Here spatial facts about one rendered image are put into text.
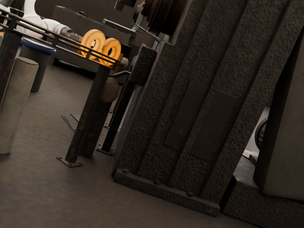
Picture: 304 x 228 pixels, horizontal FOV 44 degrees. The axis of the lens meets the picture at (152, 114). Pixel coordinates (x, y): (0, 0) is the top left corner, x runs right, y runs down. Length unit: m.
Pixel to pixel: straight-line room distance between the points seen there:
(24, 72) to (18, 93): 0.12
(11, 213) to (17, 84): 0.68
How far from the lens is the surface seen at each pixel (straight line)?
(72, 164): 2.28
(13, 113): 2.08
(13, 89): 2.05
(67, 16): 5.02
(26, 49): 3.46
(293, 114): 2.36
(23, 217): 1.69
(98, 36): 2.01
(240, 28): 2.18
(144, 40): 5.50
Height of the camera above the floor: 0.90
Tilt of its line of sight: 12 degrees down
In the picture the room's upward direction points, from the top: 22 degrees clockwise
